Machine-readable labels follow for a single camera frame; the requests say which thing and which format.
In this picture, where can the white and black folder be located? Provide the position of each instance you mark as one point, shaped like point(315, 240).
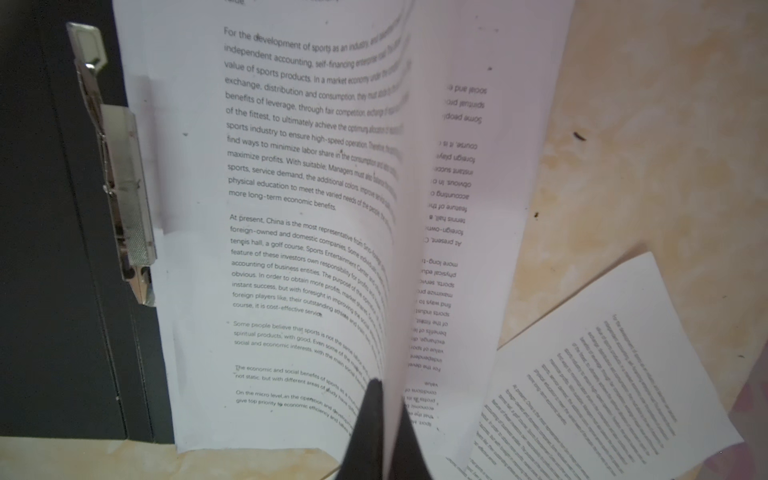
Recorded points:
point(80, 358)

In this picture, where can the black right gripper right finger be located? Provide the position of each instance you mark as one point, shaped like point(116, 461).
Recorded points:
point(407, 462)

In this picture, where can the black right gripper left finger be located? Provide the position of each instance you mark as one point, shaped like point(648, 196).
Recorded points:
point(363, 459)

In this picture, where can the printed paper sheet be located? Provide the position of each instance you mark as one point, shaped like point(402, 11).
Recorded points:
point(606, 386)
point(495, 102)
point(273, 134)

